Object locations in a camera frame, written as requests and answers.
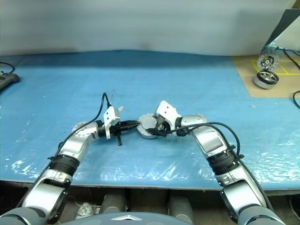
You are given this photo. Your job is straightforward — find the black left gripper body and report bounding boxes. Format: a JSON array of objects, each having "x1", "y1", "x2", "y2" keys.
[{"x1": 109, "y1": 121, "x2": 124, "y2": 137}]

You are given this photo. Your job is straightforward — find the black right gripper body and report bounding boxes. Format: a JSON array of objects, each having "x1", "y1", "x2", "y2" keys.
[{"x1": 156, "y1": 117, "x2": 171, "y2": 136}]

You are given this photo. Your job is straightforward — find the motor stator with copper windings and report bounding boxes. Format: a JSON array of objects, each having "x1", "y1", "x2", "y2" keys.
[{"x1": 137, "y1": 124, "x2": 160, "y2": 141}]

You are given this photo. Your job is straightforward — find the blue foam table mat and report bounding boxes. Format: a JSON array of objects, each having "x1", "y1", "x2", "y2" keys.
[{"x1": 0, "y1": 49, "x2": 300, "y2": 191}]

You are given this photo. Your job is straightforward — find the dark rounded leg shape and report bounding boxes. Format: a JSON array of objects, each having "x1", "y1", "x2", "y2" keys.
[
  {"x1": 168, "y1": 195, "x2": 195, "y2": 220},
  {"x1": 102, "y1": 193, "x2": 127, "y2": 214}
]

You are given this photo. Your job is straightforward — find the white shoe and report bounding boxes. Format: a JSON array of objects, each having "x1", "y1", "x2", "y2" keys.
[{"x1": 76, "y1": 202, "x2": 101, "y2": 220}]

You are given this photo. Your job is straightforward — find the grey robot torso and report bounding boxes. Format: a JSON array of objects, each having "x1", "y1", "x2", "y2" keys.
[{"x1": 60, "y1": 212, "x2": 188, "y2": 225}]

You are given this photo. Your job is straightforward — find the brown cardboard sheet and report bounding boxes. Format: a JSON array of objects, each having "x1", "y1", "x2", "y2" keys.
[{"x1": 232, "y1": 54, "x2": 300, "y2": 98}]

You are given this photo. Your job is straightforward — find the black handheld controller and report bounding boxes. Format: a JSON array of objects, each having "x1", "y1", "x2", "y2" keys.
[{"x1": 0, "y1": 62, "x2": 21, "y2": 91}]

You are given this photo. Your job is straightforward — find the white panel with black edge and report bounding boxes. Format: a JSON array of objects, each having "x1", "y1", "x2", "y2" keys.
[{"x1": 263, "y1": 8, "x2": 300, "y2": 51}]

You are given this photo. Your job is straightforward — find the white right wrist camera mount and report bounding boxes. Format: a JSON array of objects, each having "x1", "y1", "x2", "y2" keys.
[{"x1": 156, "y1": 100, "x2": 183, "y2": 132}]

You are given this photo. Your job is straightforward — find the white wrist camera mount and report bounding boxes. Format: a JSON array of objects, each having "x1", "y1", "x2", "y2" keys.
[
  {"x1": 156, "y1": 100, "x2": 183, "y2": 132},
  {"x1": 103, "y1": 106, "x2": 121, "y2": 139}
]

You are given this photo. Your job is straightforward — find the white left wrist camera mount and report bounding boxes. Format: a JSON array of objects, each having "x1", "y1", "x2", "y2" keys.
[{"x1": 103, "y1": 106, "x2": 121, "y2": 139}]

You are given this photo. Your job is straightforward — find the black cable by white panel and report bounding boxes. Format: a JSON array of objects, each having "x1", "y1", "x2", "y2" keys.
[{"x1": 275, "y1": 46, "x2": 300, "y2": 73}]

